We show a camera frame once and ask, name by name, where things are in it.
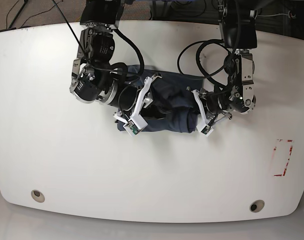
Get red tape rectangle marking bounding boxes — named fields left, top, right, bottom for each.
left=271, top=139, right=294, bottom=177

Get right table cable grommet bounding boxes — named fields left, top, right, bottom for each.
left=250, top=199, right=265, bottom=213

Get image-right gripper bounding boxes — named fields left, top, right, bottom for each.
left=192, top=89, right=232, bottom=127

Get black cable on floor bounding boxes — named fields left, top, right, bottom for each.
left=5, top=0, right=64, bottom=28

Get dark blue t-shirt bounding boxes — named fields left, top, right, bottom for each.
left=114, top=69, right=203, bottom=136

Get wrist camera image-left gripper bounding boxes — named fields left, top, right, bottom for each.
left=123, top=120, right=148, bottom=137

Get table cable grommet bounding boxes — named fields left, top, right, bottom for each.
left=31, top=190, right=45, bottom=203
left=250, top=199, right=265, bottom=213

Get left table cable grommet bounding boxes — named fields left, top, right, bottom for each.
left=31, top=190, right=45, bottom=203

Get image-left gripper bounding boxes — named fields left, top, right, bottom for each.
left=106, top=73, right=174, bottom=125

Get white cable on floor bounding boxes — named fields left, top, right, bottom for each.
left=258, top=11, right=291, bottom=19

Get black tripod stand leg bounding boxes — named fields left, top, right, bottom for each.
left=5, top=0, right=29, bottom=29

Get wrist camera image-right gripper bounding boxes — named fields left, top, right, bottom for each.
left=196, top=124, right=214, bottom=137

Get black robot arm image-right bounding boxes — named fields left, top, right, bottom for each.
left=190, top=0, right=257, bottom=134

